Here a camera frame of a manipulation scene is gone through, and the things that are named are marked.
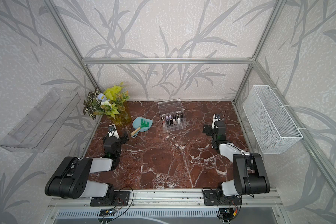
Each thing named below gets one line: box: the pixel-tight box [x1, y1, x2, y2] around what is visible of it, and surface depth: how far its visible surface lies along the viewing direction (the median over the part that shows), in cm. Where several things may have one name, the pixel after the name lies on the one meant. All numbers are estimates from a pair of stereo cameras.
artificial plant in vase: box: [83, 82, 132, 127], surface depth 90 cm
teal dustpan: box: [132, 116, 154, 137], surface depth 107 cm
